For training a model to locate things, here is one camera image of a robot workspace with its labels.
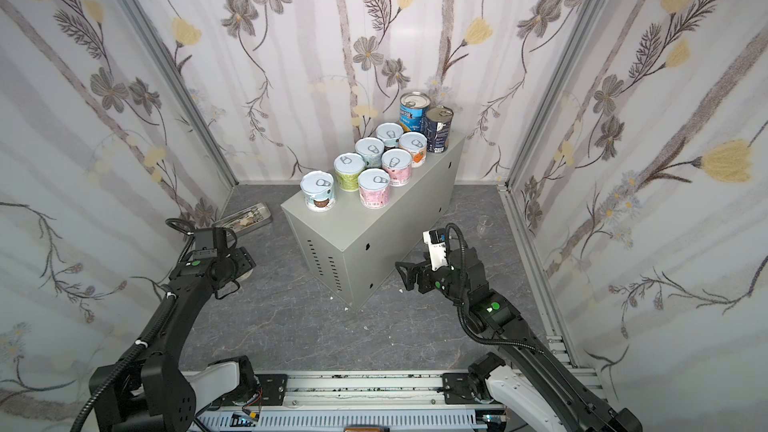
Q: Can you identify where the metal tray with contents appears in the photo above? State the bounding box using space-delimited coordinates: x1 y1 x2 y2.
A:
213 202 272 236

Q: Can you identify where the light teal can white lid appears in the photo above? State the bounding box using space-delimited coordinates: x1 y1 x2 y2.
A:
355 137 384 168

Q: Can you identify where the teal grey can white lid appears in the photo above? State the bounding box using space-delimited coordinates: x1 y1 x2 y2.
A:
300 171 336 212

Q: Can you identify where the dark navy food can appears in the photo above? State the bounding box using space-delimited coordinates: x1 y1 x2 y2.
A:
421 106 454 154

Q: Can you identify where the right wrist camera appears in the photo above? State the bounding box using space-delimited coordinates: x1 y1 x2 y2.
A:
423 228 448 271

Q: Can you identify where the orange can white lid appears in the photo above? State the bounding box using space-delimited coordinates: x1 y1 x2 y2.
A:
399 131 428 168

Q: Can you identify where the pale pink can white lid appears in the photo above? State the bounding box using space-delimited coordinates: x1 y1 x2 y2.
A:
358 168 390 209

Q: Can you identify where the green can white lid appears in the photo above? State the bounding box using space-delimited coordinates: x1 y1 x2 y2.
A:
334 152 366 192

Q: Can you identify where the grey metal cabinet box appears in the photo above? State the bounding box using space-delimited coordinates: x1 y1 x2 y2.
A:
281 131 465 309

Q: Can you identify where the blue soup can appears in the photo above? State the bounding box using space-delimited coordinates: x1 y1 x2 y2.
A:
399 91 431 132

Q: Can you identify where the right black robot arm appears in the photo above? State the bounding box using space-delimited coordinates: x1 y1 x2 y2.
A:
395 223 643 431

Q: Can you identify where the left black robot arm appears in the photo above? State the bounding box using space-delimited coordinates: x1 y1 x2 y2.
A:
71 218 262 431

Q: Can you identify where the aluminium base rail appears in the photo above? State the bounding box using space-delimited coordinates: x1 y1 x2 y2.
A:
113 368 619 432

